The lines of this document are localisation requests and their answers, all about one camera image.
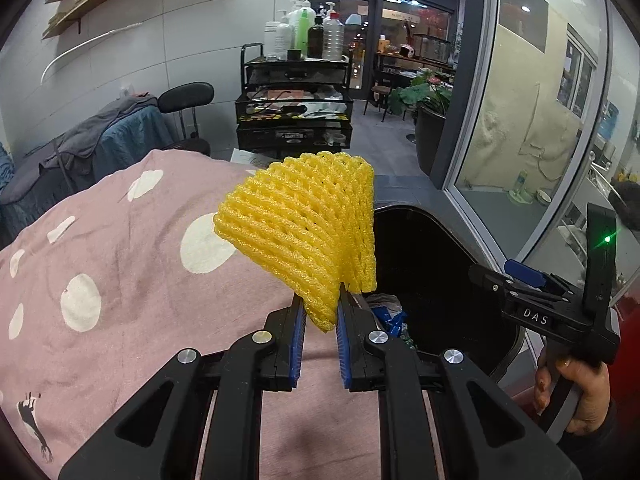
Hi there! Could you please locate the blue plastic wrapper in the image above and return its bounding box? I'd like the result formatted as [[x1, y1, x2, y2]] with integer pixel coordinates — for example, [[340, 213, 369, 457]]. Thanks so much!
[[371, 306, 406, 337]]

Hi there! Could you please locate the green lotion bottle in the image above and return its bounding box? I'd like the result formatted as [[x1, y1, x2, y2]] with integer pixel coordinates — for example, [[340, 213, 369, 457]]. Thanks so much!
[[295, 1, 316, 56]]

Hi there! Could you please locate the black round stool chair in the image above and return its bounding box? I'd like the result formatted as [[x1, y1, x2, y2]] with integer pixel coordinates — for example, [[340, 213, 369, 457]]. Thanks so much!
[[157, 81, 215, 157]]

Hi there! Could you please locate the yellow foam fruit net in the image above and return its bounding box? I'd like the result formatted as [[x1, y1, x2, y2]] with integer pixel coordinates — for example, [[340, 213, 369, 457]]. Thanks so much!
[[213, 152, 376, 333]]

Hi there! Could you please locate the black mesh cart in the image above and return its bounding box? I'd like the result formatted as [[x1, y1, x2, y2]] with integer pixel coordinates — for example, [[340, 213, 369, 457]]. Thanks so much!
[[234, 42, 354, 158]]

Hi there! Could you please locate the glass entrance door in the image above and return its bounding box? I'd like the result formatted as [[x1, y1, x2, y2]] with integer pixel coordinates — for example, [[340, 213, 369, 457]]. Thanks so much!
[[312, 0, 378, 100]]

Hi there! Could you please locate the pink polka dot blanket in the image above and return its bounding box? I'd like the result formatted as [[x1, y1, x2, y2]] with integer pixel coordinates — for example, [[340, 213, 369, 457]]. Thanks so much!
[[1, 151, 381, 479]]

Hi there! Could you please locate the brown trash bin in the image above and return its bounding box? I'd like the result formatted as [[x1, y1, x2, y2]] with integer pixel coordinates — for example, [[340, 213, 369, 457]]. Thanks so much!
[[364, 205, 524, 382]]

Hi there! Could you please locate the potted green plant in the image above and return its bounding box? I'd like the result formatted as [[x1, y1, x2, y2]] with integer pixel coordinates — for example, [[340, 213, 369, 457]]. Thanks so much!
[[388, 73, 454, 117]]

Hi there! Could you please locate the clear water bottle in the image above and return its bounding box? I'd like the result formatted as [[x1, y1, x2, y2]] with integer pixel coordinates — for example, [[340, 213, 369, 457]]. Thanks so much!
[[323, 11, 344, 61]]

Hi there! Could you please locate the right hand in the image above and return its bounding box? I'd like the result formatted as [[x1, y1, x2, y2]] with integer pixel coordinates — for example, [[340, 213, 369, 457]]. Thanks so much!
[[533, 349, 611, 436]]

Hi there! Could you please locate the white pump bottle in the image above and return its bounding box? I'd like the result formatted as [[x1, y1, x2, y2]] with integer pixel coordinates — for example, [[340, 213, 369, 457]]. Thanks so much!
[[264, 10, 294, 61]]

